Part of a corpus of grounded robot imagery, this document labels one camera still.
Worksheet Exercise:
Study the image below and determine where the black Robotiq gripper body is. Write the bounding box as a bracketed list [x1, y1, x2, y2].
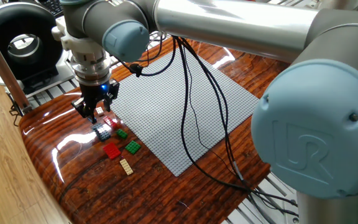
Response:
[79, 79, 112, 109]

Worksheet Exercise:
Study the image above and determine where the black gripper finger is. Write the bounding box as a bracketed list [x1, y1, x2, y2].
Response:
[71, 96, 98, 124]
[103, 78, 121, 113]

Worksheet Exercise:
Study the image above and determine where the red long Lego brick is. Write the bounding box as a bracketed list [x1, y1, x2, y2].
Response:
[103, 115, 119, 131]

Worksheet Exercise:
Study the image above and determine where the dark grey Lego plate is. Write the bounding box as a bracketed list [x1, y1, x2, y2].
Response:
[91, 122, 112, 143]

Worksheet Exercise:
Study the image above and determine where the red square Lego plate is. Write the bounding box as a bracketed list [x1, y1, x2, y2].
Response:
[102, 141, 122, 161]

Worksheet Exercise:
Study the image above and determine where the green square Lego plate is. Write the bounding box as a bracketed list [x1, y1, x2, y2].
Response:
[124, 139, 142, 156]

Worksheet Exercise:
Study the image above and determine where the grey Lego baseplate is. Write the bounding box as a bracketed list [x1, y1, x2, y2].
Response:
[106, 49, 260, 177]

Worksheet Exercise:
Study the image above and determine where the tan Lego plate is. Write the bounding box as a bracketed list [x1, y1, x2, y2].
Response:
[119, 157, 134, 176]

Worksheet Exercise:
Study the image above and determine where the brown wooden pole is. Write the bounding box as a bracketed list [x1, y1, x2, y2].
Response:
[0, 18, 32, 114]

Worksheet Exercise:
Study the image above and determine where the black keyboard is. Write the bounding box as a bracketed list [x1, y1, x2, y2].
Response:
[40, 0, 64, 18]

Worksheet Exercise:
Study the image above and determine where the glossy wood-grain mat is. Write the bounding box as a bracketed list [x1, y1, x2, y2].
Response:
[19, 35, 291, 224]

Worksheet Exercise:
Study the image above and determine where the black cable with moulded plug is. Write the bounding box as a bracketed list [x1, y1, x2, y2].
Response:
[113, 32, 177, 78]

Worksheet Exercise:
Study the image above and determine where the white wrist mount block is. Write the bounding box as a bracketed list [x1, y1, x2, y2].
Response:
[50, 15, 107, 62]

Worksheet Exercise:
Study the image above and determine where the black power cord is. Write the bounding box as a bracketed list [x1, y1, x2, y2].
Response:
[9, 93, 24, 128]

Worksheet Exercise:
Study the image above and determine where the thick black cable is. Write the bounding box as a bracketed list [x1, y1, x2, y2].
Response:
[175, 36, 300, 217]

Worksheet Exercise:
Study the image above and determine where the thin black cable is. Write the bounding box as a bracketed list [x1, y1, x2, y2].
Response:
[183, 46, 251, 190]

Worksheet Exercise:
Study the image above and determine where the black cable with grey sleeve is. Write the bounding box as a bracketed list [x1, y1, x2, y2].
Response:
[178, 37, 300, 215]

